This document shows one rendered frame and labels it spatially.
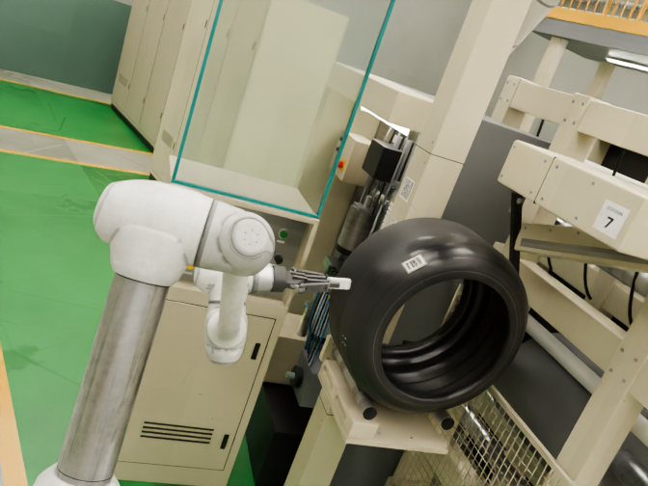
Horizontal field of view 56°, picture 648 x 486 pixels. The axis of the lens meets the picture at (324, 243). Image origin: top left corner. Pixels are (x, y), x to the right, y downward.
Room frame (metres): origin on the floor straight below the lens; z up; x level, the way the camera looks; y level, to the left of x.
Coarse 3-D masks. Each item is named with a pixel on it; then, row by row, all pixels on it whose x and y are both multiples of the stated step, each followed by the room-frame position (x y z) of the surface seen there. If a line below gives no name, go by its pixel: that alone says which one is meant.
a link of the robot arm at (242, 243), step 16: (224, 208) 1.04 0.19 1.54; (208, 224) 1.01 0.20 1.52; (224, 224) 1.00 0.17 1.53; (240, 224) 0.99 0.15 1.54; (256, 224) 1.01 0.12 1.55; (208, 240) 1.00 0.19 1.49; (224, 240) 0.98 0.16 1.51; (240, 240) 0.98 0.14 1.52; (256, 240) 1.00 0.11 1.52; (272, 240) 1.04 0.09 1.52; (208, 256) 1.00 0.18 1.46; (224, 256) 1.00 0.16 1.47; (240, 256) 0.98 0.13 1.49; (256, 256) 0.99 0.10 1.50; (224, 272) 1.05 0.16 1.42; (240, 272) 1.03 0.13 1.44; (256, 272) 1.06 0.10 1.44
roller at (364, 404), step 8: (336, 352) 1.93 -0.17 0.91; (344, 368) 1.83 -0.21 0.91; (344, 376) 1.81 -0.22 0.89; (352, 384) 1.75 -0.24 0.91; (352, 392) 1.73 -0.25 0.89; (360, 392) 1.70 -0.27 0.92; (360, 400) 1.67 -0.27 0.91; (368, 400) 1.66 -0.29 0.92; (360, 408) 1.65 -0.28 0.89; (368, 408) 1.62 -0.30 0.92; (368, 416) 1.62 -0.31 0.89
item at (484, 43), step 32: (480, 0) 2.05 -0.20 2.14; (512, 0) 2.01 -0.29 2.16; (480, 32) 1.99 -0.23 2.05; (512, 32) 2.03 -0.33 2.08; (448, 64) 2.10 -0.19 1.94; (480, 64) 2.00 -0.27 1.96; (448, 96) 2.02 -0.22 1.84; (480, 96) 2.02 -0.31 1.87; (448, 128) 2.00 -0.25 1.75; (416, 160) 2.06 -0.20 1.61; (448, 160) 2.01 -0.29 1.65; (416, 192) 1.99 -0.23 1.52; (448, 192) 2.03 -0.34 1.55; (320, 416) 2.03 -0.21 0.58; (320, 448) 2.00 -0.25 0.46; (288, 480) 2.08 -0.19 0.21; (320, 480) 2.02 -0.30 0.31
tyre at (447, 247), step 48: (384, 240) 1.76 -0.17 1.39; (432, 240) 1.69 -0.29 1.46; (480, 240) 1.77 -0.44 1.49; (384, 288) 1.60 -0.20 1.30; (480, 288) 2.02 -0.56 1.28; (336, 336) 1.71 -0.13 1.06; (432, 336) 2.01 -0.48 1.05; (480, 336) 1.97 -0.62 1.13; (384, 384) 1.62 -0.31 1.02; (432, 384) 1.87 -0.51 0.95; (480, 384) 1.73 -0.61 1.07
